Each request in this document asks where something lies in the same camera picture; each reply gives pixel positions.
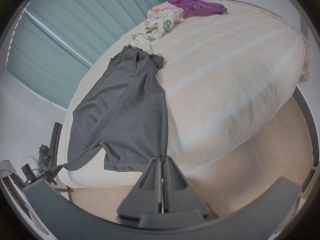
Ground black T-shirt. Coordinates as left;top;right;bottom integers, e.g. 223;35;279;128
51;45;168;178

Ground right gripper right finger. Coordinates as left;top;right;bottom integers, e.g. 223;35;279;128
163;156;211;220

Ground bed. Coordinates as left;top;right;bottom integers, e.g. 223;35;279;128
60;0;320;209

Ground purple garment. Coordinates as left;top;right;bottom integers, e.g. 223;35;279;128
168;0;227;17

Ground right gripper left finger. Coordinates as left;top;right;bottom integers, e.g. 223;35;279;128
117;157;163;221

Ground pink garment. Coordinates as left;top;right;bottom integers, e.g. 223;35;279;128
151;3;185;18

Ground white printed pyjama garment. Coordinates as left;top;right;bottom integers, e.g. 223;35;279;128
126;8;186;47

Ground blue-green curtain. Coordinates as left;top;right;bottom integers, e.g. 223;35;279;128
26;0;173;67
5;10;94;109

